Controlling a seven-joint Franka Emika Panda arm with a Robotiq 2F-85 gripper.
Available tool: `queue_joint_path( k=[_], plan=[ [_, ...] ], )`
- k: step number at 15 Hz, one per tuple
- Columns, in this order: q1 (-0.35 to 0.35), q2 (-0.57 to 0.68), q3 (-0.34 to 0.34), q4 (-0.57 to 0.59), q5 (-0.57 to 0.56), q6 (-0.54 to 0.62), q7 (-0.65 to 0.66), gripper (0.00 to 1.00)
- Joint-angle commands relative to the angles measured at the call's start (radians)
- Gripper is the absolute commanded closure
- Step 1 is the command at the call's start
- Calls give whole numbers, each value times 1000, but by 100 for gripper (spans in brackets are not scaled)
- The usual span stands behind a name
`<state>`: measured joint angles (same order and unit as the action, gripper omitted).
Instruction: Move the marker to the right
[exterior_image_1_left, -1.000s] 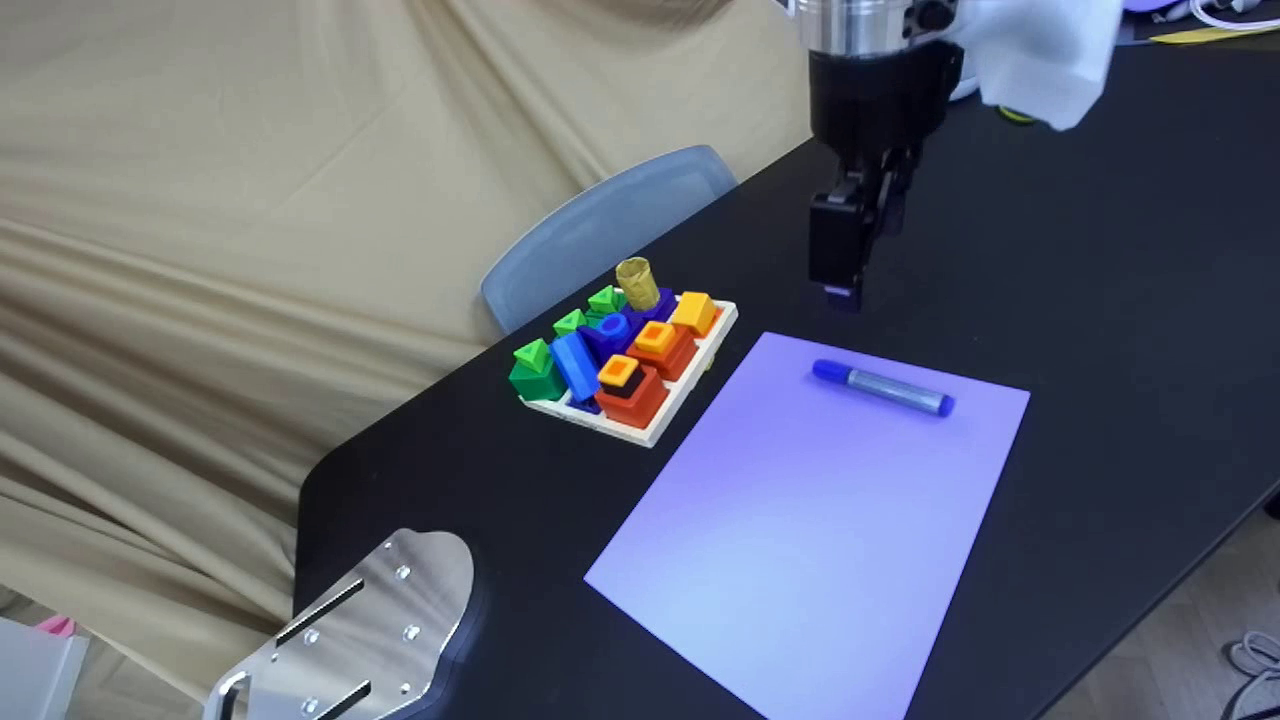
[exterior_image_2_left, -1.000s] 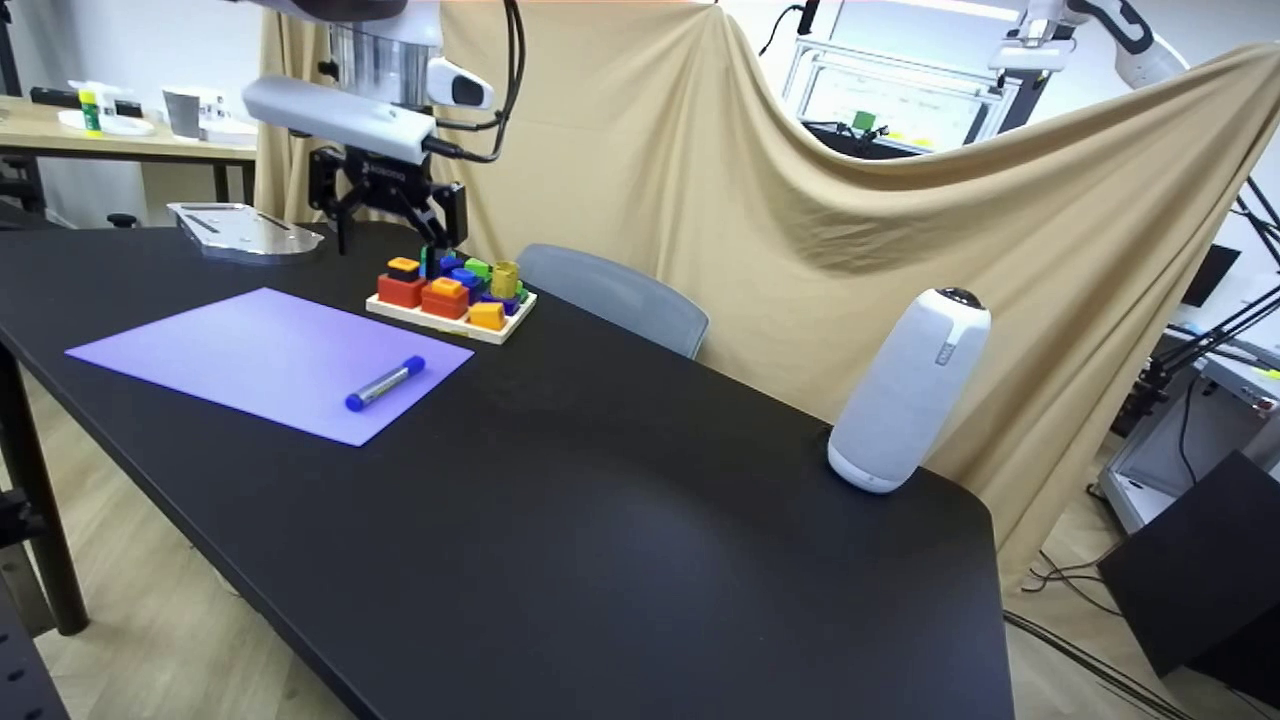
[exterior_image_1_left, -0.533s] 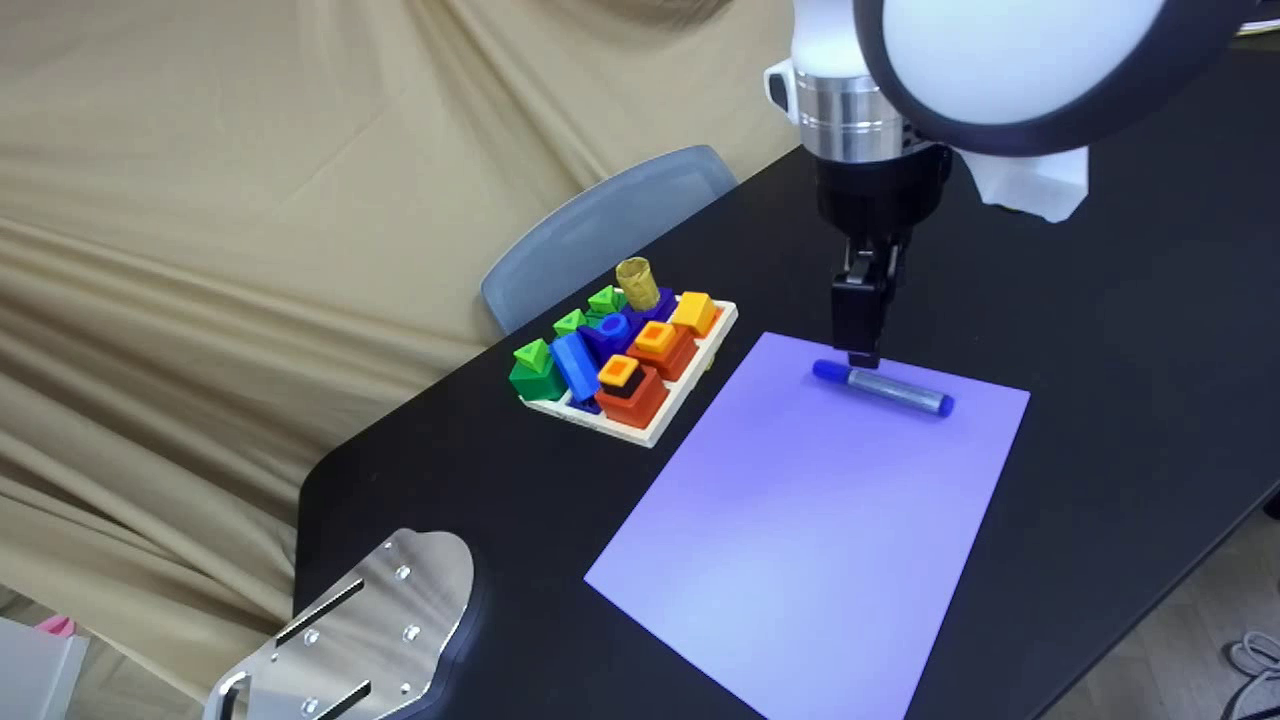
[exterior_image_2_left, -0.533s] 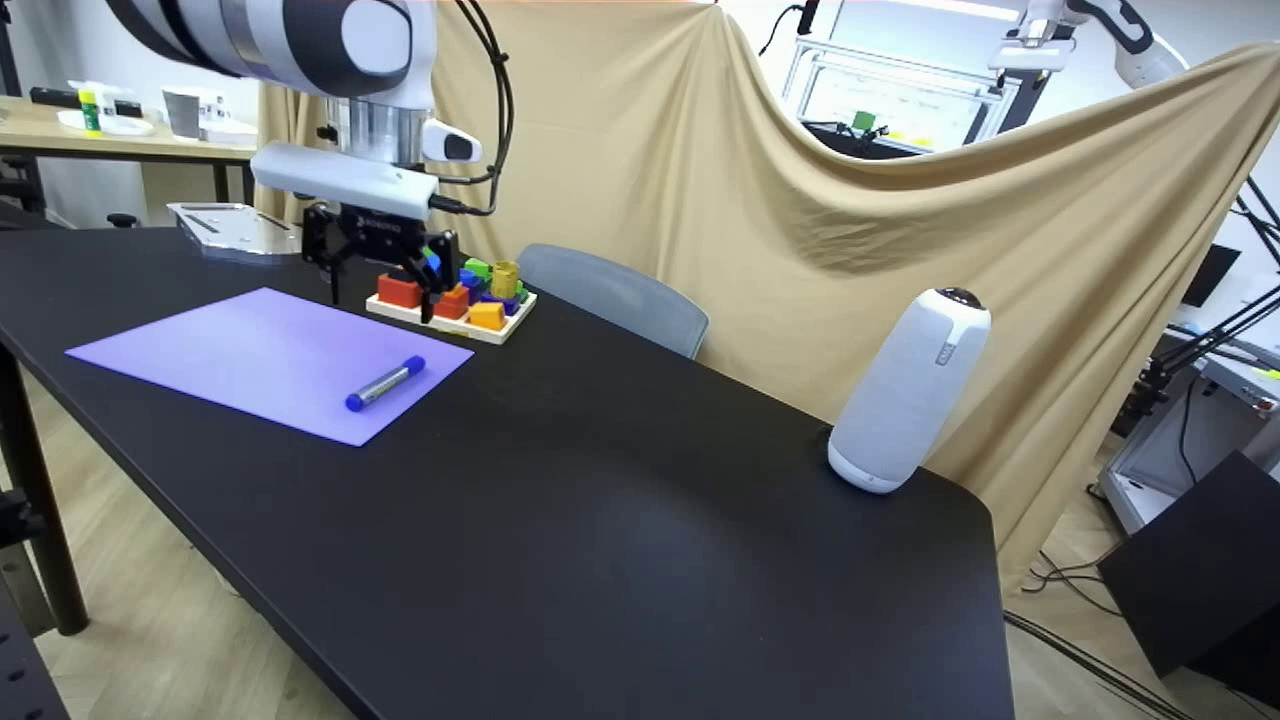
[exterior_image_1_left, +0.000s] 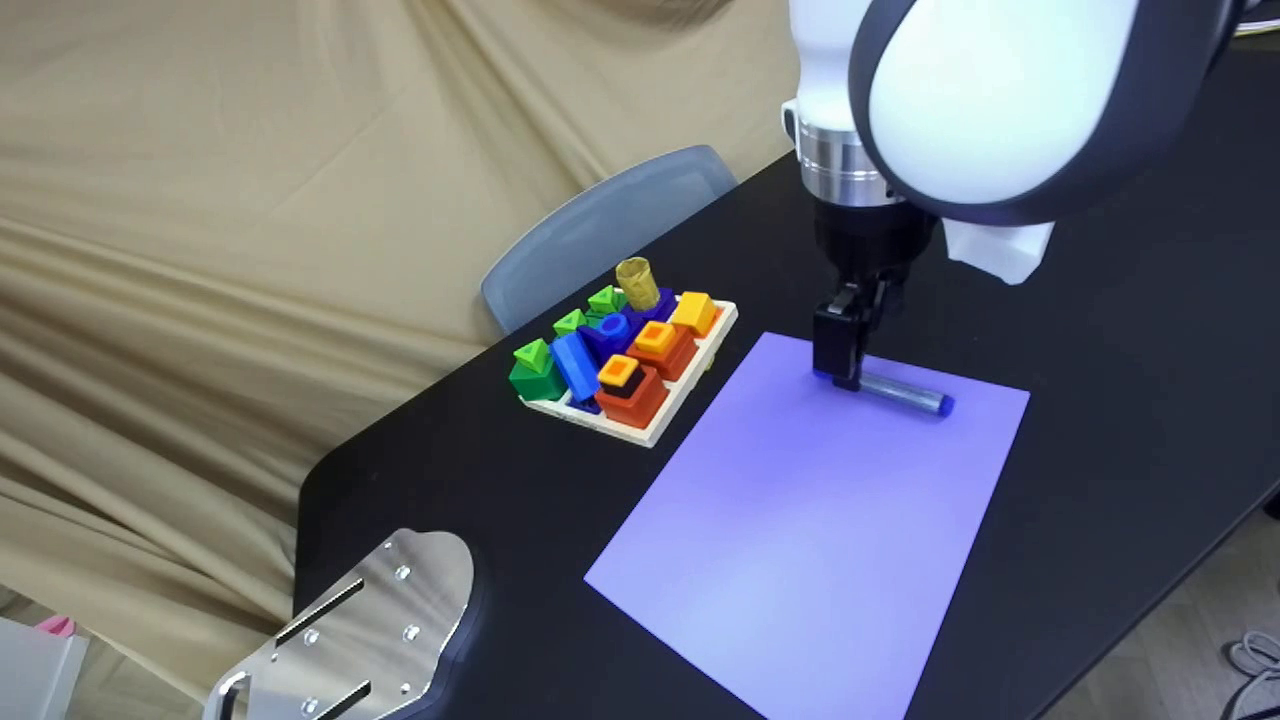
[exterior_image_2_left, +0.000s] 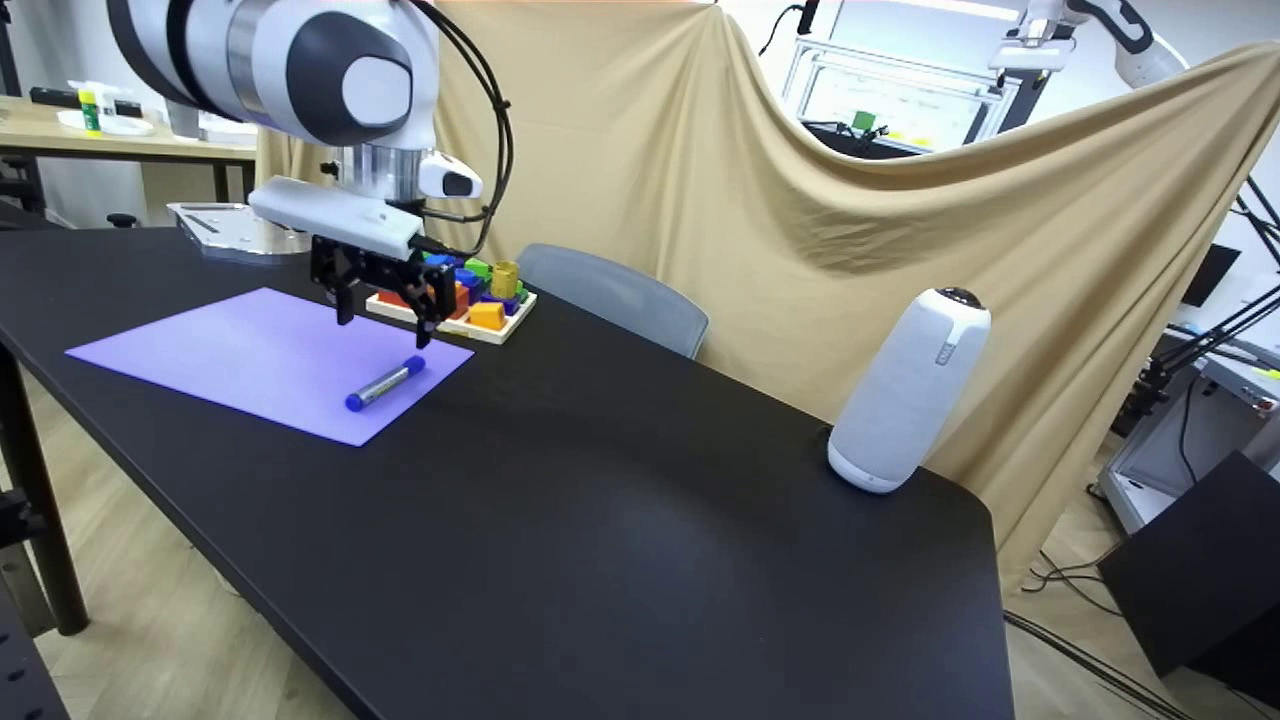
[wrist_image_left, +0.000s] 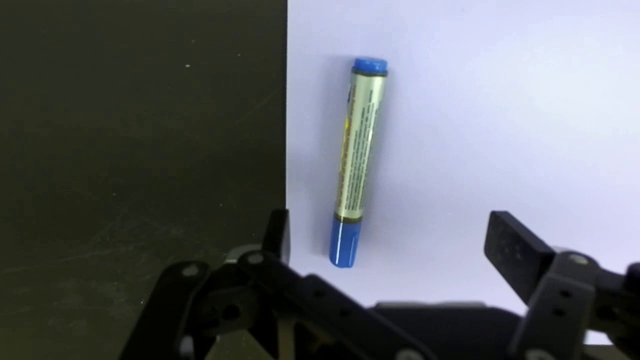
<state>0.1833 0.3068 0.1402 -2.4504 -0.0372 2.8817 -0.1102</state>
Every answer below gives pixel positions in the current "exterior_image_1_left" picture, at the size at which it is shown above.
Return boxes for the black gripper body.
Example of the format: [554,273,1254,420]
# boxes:
[814,197,939,290]

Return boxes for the blue marker pen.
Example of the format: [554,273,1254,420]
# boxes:
[855,367,959,420]

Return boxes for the white wooden block tray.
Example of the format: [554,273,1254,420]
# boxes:
[507,290,746,452]

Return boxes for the orange-red square block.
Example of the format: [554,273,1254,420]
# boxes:
[625,315,703,383]

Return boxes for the purple paper sheet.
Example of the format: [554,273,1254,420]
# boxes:
[582,326,1035,720]

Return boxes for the yellow cylinder block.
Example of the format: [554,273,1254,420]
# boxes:
[613,256,664,315]

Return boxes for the red block with orange top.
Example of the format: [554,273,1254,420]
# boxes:
[591,351,671,432]

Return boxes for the blue bar block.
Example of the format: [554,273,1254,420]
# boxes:
[548,333,605,407]

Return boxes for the grey chair backrest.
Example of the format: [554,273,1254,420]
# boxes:
[477,138,741,337]

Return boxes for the green triangle block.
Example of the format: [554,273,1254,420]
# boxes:
[506,337,564,404]

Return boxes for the grey white floor object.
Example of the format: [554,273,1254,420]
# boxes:
[1222,628,1280,720]

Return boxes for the silver metal mounting plate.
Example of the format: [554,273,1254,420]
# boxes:
[197,523,480,720]

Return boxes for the beige cloth curtain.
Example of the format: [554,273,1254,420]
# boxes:
[0,0,803,720]

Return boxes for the white plastic container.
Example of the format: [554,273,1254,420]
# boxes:
[0,611,94,720]

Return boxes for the blue ring block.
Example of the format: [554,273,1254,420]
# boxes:
[582,312,649,365]

